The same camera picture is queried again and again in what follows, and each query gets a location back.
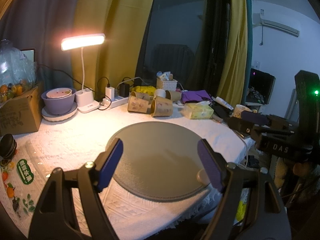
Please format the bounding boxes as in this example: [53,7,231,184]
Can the lying paper cup right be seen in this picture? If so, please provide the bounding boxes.
[165,90,182,102]

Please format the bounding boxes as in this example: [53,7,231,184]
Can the lying paper cup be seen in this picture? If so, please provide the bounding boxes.
[131,91,150,101]
[165,90,182,102]
[150,96,173,117]
[127,96,149,113]

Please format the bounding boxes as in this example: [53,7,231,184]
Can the lying paper cup left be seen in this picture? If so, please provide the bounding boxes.
[127,96,149,113]

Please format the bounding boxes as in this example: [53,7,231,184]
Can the lying paper cup middle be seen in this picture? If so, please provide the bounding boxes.
[150,96,173,117]

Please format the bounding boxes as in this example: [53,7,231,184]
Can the lying paper cup back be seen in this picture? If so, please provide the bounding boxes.
[131,91,150,101]

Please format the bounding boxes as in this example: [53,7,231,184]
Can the white mug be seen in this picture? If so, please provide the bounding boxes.
[232,104,252,119]

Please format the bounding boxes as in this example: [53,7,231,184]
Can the black monitor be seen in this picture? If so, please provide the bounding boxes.
[246,68,276,105]

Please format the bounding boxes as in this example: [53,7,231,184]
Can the white textured tablecloth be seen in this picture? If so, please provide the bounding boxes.
[0,100,256,239]

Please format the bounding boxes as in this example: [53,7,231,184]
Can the yellow tissue pack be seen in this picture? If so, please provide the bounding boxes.
[182,101,214,120]

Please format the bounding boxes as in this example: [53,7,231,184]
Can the purple cloth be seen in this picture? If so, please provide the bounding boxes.
[181,90,212,103]

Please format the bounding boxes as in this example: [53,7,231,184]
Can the round grey mat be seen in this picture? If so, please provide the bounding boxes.
[109,121,206,202]

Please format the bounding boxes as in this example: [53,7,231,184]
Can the fruit print plastic bag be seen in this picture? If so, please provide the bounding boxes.
[1,140,48,221]

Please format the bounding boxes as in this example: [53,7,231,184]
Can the white plate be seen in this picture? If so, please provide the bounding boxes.
[41,102,78,122]

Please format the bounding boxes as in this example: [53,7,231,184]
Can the white desk lamp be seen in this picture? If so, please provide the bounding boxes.
[61,33,105,113]

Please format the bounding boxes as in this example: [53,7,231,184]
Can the white power strip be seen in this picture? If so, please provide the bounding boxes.
[98,96,129,111]

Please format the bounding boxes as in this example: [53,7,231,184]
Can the purple bowl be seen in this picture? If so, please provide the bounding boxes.
[41,88,76,115]

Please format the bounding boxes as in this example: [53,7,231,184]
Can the white basket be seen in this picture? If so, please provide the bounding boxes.
[156,78,178,91]

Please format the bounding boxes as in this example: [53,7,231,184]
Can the white charger plug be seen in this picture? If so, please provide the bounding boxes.
[105,86,115,101]

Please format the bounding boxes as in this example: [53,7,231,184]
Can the black round lids stack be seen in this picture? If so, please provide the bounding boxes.
[0,134,17,159]

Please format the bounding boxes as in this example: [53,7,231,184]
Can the black charger plug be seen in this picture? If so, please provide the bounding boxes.
[119,83,130,98]

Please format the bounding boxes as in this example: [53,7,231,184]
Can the cardboard box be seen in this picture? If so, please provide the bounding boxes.
[1,82,44,136]

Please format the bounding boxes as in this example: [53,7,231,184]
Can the white air conditioner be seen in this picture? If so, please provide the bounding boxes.
[252,13,301,37]

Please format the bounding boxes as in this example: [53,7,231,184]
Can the yellow cloth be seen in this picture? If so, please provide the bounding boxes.
[132,86,156,96]

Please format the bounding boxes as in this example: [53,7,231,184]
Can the plastic bag of fruit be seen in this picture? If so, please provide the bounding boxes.
[1,40,36,106]

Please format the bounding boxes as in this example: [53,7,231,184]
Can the yellow curtain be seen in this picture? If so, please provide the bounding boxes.
[71,0,153,100]

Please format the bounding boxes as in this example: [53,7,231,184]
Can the grey blue curtain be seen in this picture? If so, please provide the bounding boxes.
[1,0,78,90]

